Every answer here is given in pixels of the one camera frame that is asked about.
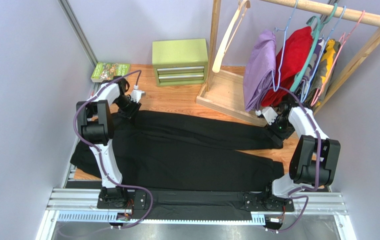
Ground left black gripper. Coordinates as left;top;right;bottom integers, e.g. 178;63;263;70
114;95;142;125

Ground black trousers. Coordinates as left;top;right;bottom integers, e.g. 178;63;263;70
70;109;285;192

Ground cream plastic hanger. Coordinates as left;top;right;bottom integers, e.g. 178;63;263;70
212;0;251;73

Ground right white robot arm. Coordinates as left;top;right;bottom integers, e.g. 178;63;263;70
259;105;341;211

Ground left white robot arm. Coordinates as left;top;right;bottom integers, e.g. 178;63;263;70
73;76;141;209

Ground teal hanger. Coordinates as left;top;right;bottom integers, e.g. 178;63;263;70
290;0;339;93

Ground green book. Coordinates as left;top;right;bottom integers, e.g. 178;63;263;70
91;62;131;83

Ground wooden clothes rack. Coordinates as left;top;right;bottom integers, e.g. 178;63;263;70
196;0;380;126

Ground green drawer box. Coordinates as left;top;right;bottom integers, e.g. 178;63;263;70
152;38;208;87

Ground red garment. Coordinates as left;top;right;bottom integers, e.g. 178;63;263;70
274;26;314;90

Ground yellow grey garment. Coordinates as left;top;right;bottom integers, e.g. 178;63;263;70
305;39;340;109

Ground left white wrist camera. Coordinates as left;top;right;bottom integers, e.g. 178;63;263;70
130;85;146;103

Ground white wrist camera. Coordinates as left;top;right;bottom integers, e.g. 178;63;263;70
255;106;278;125
130;85;146;103

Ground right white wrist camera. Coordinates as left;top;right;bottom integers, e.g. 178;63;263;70
255;106;278;125

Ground light blue wire hanger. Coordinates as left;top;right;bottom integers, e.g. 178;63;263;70
300;5;347;103

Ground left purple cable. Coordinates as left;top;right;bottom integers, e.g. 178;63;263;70
72;69;154;231

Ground pink wire hanger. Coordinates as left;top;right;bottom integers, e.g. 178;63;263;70
311;10;366;107

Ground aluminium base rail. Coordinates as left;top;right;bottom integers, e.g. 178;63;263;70
36;188;357;240

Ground aluminium corner post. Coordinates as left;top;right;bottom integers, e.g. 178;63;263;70
57;0;99;67

